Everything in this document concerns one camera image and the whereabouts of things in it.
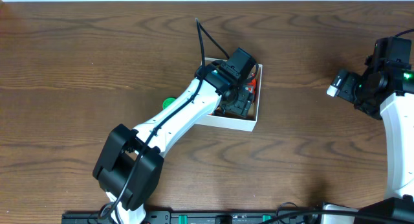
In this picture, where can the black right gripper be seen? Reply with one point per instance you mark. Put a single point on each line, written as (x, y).
(347, 91)

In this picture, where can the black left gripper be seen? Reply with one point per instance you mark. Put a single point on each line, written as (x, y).
(241, 104)

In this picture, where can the white cardboard box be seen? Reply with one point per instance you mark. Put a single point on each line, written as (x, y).
(236, 123)

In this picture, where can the red toy fire truck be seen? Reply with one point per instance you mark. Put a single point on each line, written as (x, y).
(251, 86)

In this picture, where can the green ridged ball toy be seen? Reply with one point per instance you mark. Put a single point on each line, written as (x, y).
(167, 102)

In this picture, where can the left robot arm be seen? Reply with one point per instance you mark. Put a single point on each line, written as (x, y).
(130, 164)

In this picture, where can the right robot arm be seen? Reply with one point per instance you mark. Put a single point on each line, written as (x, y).
(384, 92)

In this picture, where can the black rail with green clips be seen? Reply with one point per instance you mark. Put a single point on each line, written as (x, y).
(164, 216)

